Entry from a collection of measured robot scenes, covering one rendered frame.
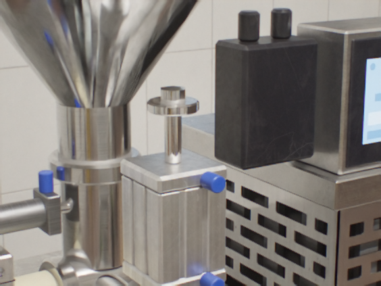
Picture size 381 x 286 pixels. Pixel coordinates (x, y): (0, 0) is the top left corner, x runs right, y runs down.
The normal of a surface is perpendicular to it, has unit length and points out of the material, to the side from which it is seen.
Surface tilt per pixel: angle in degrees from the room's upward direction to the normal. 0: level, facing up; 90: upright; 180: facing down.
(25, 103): 90
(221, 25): 90
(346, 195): 90
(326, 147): 90
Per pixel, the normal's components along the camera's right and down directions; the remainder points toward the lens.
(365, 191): 0.54, 0.22
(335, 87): -0.84, 0.14
